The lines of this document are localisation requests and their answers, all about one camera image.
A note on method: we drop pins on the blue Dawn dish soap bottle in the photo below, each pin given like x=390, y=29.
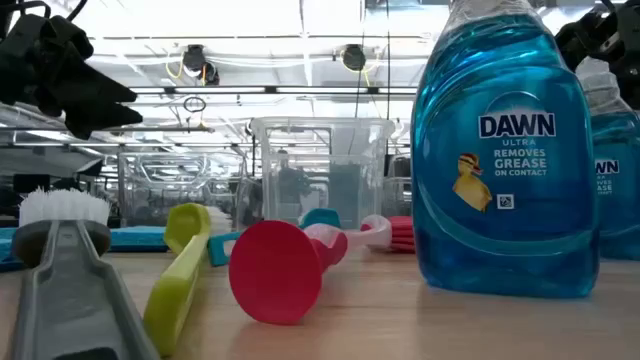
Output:
x=505, y=240
x=617, y=210

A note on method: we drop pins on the tall clear plastic bin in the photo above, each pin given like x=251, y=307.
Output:
x=350, y=150

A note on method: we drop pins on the person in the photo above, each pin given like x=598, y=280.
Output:
x=294, y=182

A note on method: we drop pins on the black ceiling light track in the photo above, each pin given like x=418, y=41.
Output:
x=270, y=90

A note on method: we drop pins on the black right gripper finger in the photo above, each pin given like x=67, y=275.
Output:
x=631, y=80
x=582, y=42

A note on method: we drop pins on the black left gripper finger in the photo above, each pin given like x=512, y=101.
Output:
x=95, y=90
x=100, y=119

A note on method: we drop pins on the red white suction-cup dish brush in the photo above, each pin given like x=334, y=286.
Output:
x=275, y=272

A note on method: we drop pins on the black monitor screen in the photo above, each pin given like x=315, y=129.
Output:
x=30, y=183

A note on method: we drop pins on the grey dish brush white bristles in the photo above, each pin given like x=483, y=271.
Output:
x=70, y=300

